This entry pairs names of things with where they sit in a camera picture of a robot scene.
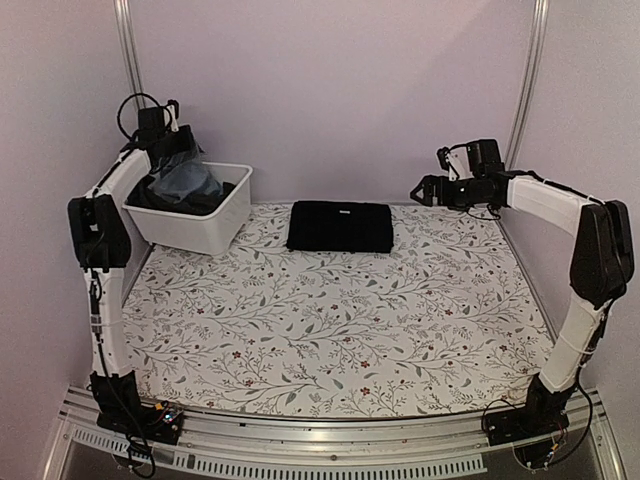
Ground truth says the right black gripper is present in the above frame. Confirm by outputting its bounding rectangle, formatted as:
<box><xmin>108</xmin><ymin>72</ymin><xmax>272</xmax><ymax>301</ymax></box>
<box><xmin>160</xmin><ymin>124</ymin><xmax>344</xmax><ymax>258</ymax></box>
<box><xmin>411</xmin><ymin>175</ymin><xmax>491</xmax><ymax>212</ymax></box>

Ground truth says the blue denim garment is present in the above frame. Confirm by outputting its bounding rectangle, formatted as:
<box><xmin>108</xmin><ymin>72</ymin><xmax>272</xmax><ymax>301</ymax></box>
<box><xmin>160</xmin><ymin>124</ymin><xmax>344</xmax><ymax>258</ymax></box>
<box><xmin>148</xmin><ymin>144</ymin><xmax>223</xmax><ymax>204</ymax></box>

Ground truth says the black t-shirt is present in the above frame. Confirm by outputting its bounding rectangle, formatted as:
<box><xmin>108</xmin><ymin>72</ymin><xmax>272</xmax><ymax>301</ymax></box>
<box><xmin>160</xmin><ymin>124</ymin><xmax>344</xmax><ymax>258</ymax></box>
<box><xmin>286</xmin><ymin>201</ymin><xmax>394</xmax><ymax>254</ymax></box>

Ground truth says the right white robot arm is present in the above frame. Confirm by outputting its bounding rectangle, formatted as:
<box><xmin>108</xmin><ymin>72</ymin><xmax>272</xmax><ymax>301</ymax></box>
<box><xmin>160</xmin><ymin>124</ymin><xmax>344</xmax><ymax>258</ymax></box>
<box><xmin>410</xmin><ymin>171</ymin><xmax>634</xmax><ymax>394</ymax></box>

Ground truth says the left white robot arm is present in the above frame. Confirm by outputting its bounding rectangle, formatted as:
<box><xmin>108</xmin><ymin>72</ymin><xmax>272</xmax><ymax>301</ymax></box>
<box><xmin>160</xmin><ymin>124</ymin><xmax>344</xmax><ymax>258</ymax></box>
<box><xmin>67</xmin><ymin>125</ymin><xmax>196</xmax><ymax>394</ymax></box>

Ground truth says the white plastic laundry bin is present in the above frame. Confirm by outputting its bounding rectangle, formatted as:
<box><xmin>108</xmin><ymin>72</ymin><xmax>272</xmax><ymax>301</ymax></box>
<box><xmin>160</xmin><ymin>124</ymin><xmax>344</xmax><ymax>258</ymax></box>
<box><xmin>123</xmin><ymin>162</ymin><xmax>253</xmax><ymax>255</ymax></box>

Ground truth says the dark garment in bin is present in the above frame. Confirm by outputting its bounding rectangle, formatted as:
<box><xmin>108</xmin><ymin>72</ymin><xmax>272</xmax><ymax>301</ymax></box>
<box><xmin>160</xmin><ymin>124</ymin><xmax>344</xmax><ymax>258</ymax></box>
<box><xmin>126</xmin><ymin>175</ymin><xmax>236</xmax><ymax>216</ymax></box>

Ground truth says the floral patterned table mat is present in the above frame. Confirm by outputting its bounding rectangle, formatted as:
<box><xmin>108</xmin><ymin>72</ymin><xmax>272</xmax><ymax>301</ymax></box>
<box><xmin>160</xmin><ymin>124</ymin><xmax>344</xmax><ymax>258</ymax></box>
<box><xmin>123</xmin><ymin>204</ymin><xmax>553</xmax><ymax>418</ymax></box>

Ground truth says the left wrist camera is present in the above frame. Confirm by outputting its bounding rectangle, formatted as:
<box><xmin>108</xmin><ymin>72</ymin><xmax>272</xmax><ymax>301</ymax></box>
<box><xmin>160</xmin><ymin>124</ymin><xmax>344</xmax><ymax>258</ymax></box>
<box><xmin>137</xmin><ymin>106</ymin><xmax>171</xmax><ymax>131</ymax></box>

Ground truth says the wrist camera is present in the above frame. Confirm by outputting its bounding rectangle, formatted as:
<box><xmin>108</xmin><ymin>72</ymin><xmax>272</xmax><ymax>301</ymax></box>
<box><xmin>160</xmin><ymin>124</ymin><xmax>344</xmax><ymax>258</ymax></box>
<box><xmin>466</xmin><ymin>139</ymin><xmax>505</xmax><ymax>178</ymax></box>
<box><xmin>137</xmin><ymin>106</ymin><xmax>171</xmax><ymax>131</ymax></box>

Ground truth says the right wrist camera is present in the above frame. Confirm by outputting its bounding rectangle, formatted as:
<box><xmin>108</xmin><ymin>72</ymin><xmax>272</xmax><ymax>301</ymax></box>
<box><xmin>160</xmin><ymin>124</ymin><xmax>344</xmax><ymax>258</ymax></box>
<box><xmin>466</xmin><ymin>139</ymin><xmax>505</xmax><ymax>178</ymax></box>

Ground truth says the left aluminium frame post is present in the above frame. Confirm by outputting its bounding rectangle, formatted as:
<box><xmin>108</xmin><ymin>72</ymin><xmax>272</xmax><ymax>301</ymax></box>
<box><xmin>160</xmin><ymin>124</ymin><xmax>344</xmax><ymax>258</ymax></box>
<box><xmin>113</xmin><ymin>0</ymin><xmax>144</xmax><ymax>94</ymax></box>

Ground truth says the aluminium frame post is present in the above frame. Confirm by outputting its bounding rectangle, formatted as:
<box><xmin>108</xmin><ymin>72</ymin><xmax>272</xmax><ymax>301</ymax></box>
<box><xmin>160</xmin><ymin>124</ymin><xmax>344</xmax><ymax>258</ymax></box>
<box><xmin>113</xmin><ymin>0</ymin><xmax>144</xmax><ymax>94</ymax></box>
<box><xmin>506</xmin><ymin>0</ymin><xmax>550</xmax><ymax>167</ymax></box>

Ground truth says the right aluminium frame post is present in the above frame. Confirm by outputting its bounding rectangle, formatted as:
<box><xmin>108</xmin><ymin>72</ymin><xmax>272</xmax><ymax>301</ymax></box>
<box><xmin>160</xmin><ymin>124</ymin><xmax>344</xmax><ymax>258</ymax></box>
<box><xmin>506</xmin><ymin>0</ymin><xmax>550</xmax><ymax>167</ymax></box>

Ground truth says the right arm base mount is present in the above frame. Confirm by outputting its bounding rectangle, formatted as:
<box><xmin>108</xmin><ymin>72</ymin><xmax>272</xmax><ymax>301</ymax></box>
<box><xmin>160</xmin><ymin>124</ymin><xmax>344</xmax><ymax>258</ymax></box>
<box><xmin>481</xmin><ymin>374</ymin><xmax>577</xmax><ymax>446</ymax></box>

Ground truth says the front aluminium rail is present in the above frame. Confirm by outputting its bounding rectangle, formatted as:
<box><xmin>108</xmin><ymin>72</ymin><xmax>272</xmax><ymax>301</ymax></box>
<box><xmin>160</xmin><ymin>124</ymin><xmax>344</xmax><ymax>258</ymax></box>
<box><xmin>42</xmin><ymin>384</ymin><xmax>631</xmax><ymax>480</ymax></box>

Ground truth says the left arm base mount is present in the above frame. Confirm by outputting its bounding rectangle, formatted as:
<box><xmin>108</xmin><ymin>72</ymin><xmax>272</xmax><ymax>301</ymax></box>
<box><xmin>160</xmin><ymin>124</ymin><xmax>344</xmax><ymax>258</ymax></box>
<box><xmin>90</xmin><ymin>372</ymin><xmax>184</xmax><ymax>445</ymax></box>

